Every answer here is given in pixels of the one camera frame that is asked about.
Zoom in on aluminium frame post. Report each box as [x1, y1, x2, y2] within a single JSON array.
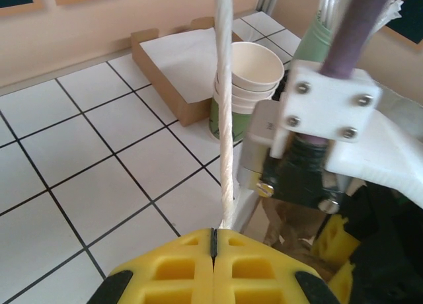
[[256, 0, 282, 17]]

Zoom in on brown cardboard napkin box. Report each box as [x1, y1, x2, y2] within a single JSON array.
[[130, 16, 244, 128]]

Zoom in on white paper napkins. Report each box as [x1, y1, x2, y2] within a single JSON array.
[[138, 28, 233, 106]]

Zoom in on green paper cup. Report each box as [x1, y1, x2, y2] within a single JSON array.
[[213, 81, 276, 106], [208, 89, 264, 143], [213, 72, 280, 96]]

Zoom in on mint green straw holder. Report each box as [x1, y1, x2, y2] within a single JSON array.
[[292, 18, 334, 67]]

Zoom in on white wrapped straw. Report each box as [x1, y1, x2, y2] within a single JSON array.
[[373, 0, 406, 37], [315, 0, 340, 26]]

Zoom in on stack of white paper cups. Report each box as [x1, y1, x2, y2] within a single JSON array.
[[229, 42, 285, 87]]

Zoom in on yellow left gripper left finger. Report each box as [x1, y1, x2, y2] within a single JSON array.
[[87, 227, 215, 304]]

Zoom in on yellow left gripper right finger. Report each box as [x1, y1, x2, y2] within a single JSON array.
[[213, 229, 342, 304]]

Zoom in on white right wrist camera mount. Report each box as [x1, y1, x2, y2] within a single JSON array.
[[239, 59, 423, 215]]

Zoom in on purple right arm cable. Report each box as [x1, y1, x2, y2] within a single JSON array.
[[297, 0, 399, 148]]

